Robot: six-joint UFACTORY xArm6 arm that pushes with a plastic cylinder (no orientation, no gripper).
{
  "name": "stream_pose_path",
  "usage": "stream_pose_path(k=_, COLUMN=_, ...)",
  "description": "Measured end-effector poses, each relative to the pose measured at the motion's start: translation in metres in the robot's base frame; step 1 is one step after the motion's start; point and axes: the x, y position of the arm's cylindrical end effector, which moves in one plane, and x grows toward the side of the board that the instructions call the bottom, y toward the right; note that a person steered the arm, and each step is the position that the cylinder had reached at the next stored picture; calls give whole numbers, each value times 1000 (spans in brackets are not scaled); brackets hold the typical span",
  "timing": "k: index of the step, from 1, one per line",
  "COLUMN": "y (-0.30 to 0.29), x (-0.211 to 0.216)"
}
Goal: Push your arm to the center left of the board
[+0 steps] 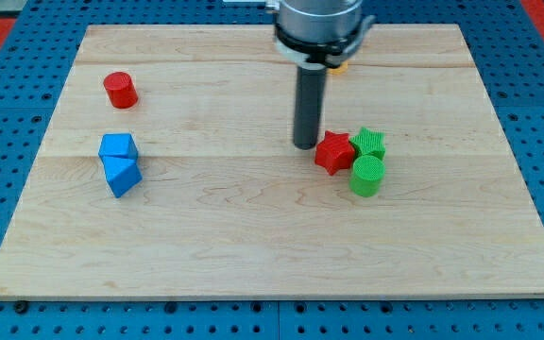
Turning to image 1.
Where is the wooden board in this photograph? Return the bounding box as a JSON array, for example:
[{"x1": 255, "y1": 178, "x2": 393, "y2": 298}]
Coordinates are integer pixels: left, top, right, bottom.
[{"x1": 0, "y1": 25, "x2": 544, "y2": 301}]

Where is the red star block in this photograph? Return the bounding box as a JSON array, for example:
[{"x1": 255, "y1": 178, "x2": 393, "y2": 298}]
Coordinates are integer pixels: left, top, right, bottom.
[{"x1": 314, "y1": 130, "x2": 355, "y2": 176}]

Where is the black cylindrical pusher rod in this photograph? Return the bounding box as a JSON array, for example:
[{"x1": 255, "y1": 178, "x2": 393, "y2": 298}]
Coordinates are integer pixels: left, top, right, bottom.
[{"x1": 293, "y1": 67, "x2": 327, "y2": 150}]

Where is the green cylinder block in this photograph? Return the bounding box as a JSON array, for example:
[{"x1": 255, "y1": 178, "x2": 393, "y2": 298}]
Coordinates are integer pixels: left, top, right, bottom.
[{"x1": 348, "y1": 156, "x2": 385, "y2": 197}]

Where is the green star block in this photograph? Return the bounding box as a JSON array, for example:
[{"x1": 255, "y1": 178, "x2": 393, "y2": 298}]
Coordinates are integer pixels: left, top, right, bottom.
[{"x1": 348, "y1": 127, "x2": 386, "y2": 161}]

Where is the yellow block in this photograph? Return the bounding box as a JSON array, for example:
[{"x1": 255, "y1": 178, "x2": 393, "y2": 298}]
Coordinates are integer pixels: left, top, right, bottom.
[{"x1": 328, "y1": 61, "x2": 349, "y2": 76}]

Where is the blue triangular block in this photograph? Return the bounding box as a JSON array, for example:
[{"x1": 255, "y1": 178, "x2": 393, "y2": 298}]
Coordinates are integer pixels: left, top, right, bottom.
[{"x1": 102, "y1": 156, "x2": 143, "y2": 198}]

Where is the blue cube block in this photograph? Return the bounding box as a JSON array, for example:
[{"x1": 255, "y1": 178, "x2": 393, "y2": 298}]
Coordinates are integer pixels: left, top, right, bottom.
[{"x1": 98, "y1": 133, "x2": 139, "y2": 160}]

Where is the red cylinder block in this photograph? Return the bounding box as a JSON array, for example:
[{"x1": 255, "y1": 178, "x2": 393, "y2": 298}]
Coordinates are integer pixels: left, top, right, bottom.
[{"x1": 103, "y1": 72, "x2": 139, "y2": 109}]

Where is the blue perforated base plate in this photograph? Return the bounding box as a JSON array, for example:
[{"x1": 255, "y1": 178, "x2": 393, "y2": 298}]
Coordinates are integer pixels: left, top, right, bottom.
[{"x1": 0, "y1": 0, "x2": 544, "y2": 339}]

